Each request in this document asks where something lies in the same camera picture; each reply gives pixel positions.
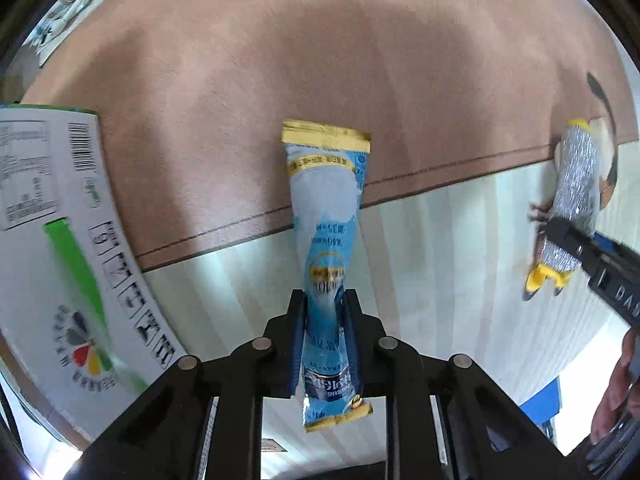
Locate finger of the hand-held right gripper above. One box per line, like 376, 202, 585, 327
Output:
545, 217, 599, 272

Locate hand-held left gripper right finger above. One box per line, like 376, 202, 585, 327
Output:
344, 289, 567, 480

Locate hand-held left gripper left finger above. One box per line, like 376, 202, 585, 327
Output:
65, 290, 307, 480

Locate silver fish-shaped pouch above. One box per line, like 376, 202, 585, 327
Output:
523, 118, 605, 302

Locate long blue snack packet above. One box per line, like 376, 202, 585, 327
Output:
281, 120, 373, 433

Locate cardboard box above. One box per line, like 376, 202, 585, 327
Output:
0, 104, 190, 453

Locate person's right hand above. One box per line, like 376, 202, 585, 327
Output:
592, 332, 640, 443

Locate blue stool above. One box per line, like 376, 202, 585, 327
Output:
517, 377, 562, 442

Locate white packets at top left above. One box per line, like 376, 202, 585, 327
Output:
27, 0, 131, 67

